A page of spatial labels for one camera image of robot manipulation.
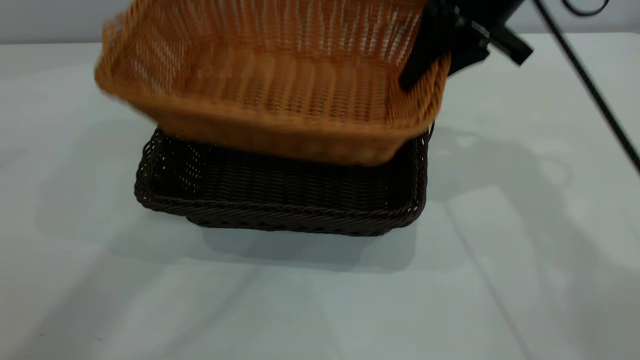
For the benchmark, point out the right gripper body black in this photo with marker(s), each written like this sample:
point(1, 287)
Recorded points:
point(475, 27)

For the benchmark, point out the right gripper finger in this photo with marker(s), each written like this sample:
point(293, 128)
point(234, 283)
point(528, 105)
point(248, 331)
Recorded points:
point(425, 50)
point(467, 59)

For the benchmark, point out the orange wicker basket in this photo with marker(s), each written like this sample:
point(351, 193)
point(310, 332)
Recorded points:
point(280, 90)

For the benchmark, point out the black wicker basket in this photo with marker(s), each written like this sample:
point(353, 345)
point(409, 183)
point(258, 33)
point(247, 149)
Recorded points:
point(280, 200)

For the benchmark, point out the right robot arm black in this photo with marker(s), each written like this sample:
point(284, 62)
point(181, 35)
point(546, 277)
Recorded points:
point(495, 6)

